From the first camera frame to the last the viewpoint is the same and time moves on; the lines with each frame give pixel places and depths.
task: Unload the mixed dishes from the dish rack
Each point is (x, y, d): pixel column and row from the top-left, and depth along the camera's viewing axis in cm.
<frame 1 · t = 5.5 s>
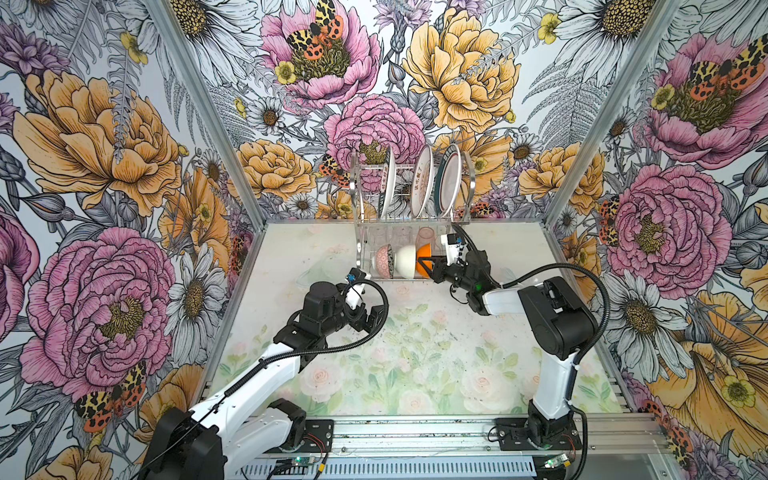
left hand: (372, 305, 81), fingers open
right hand: (422, 264, 94), fingers open
red patterned plate middle: (416, 177, 92), point 33 cm above the table
green rimmed plate right: (446, 178, 89), point 34 cm above the table
pink patterned bowl: (385, 261, 94), point 14 cm above the table
cream white bowl: (405, 262, 94), point 14 cm above the table
pink drinking glass: (425, 235, 104), point 13 cm above the table

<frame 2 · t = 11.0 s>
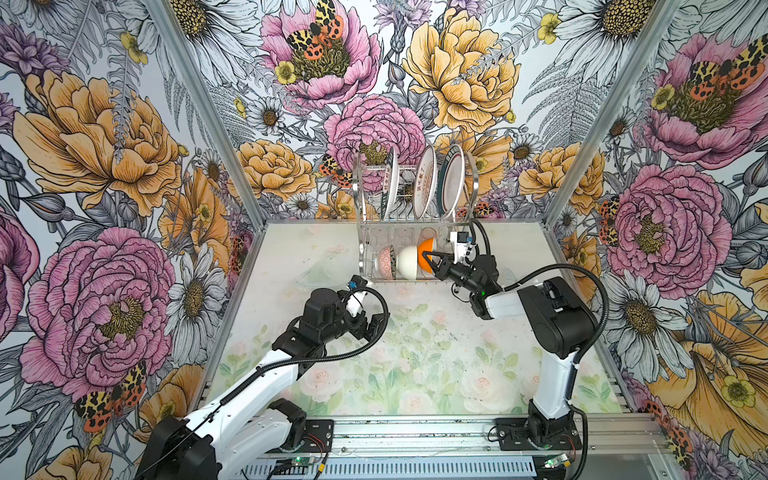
left hand: (373, 313, 81), fingers open
right hand: (423, 259, 91), fingers closed
the named things where they were.

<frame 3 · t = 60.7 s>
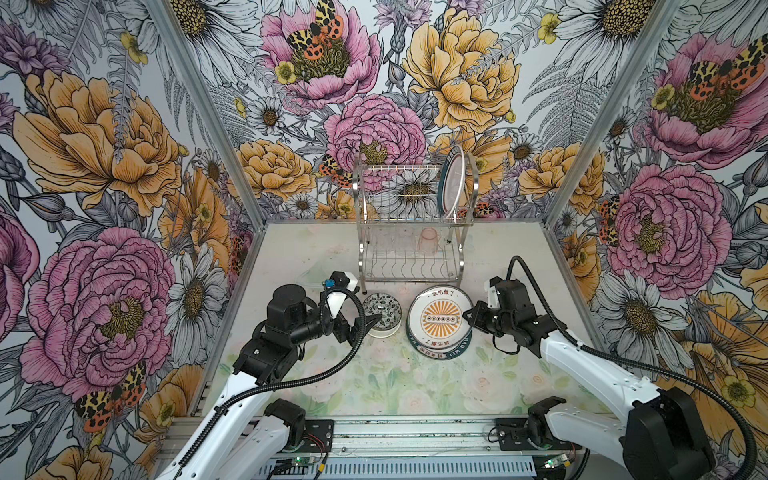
left hand: (366, 310, 70), fingers open
right hand: (463, 324, 84), fingers closed
red patterned plate middle: (435, 317, 91), point 6 cm above the table
cream white bowl: (384, 334, 87), point 7 cm above the table
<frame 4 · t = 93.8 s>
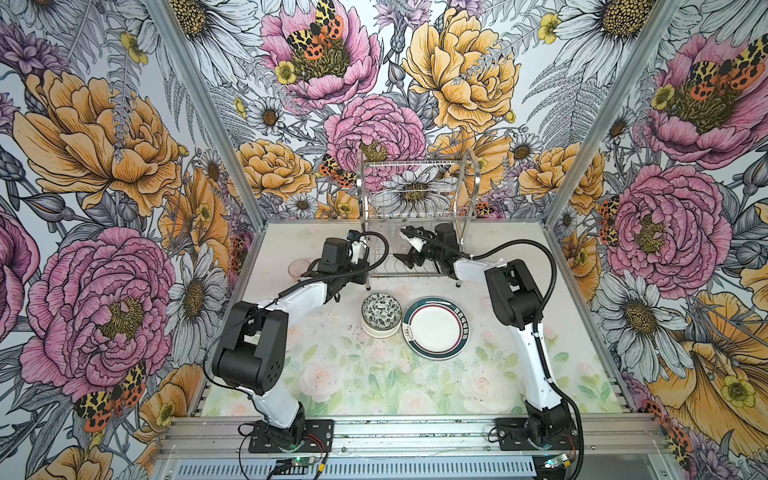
left hand: (365, 271, 94), fingers closed
right hand: (404, 247, 106), fingers open
green rimmed plate right: (436, 328, 92), point 3 cm above the table
pink drinking glass: (297, 261, 101), point 9 cm above the table
